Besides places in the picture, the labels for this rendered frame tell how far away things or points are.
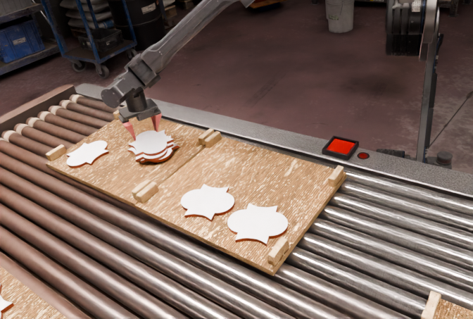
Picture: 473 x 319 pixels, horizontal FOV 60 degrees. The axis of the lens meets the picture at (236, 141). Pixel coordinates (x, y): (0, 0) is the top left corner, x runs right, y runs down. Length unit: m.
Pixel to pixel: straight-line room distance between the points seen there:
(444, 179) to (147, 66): 0.79
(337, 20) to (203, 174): 3.74
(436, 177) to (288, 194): 0.36
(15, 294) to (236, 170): 0.57
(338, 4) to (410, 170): 3.63
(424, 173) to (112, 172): 0.83
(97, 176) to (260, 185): 0.47
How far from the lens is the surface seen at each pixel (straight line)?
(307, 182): 1.04
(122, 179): 1.19
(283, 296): 0.84
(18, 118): 1.77
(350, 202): 1.01
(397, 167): 1.13
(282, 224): 0.92
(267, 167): 1.10
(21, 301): 1.00
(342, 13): 4.67
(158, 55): 1.08
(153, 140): 1.24
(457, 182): 1.11
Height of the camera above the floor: 1.60
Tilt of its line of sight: 33 degrees down
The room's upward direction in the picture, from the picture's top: 9 degrees counter-clockwise
